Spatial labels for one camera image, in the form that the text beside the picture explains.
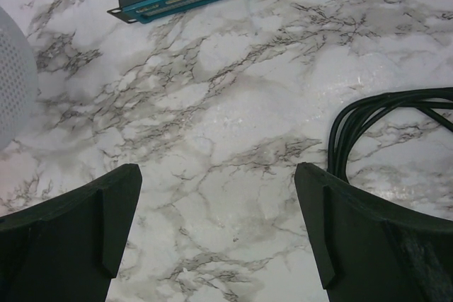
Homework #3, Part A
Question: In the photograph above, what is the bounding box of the white cable spool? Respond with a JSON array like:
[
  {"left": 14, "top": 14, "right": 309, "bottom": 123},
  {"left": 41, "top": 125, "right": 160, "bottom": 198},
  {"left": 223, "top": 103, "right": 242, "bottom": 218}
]
[{"left": 1, "top": 9, "right": 38, "bottom": 149}]

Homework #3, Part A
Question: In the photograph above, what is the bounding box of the black coiled cable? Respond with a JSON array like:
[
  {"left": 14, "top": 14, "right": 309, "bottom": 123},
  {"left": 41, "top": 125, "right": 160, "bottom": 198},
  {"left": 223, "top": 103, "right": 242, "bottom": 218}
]
[{"left": 327, "top": 86, "right": 453, "bottom": 186}]

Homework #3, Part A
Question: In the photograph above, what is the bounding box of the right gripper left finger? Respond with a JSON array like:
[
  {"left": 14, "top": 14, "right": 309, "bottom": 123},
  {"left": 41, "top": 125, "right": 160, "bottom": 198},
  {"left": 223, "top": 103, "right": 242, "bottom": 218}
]
[{"left": 1, "top": 163, "right": 142, "bottom": 301}]

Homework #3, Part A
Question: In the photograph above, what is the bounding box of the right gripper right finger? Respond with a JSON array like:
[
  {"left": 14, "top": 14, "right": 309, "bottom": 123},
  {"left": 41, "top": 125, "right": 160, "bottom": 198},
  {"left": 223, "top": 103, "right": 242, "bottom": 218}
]
[{"left": 294, "top": 163, "right": 452, "bottom": 301}]

